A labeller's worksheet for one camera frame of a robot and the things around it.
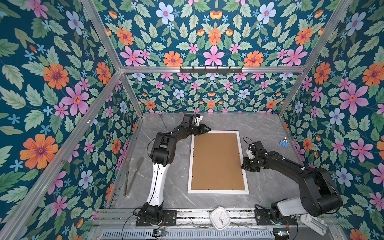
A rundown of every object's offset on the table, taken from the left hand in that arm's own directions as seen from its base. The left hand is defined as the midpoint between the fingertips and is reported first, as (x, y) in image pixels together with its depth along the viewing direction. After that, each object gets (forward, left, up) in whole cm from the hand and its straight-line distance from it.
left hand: (211, 125), depth 101 cm
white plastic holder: (-59, -45, -6) cm, 75 cm away
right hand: (-27, -17, -7) cm, 33 cm away
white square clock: (-54, +1, -5) cm, 54 cm away
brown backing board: (-24, -1, -6) cm, 25 cm away
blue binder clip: (-12, -50, -8) cm, 52 cm away
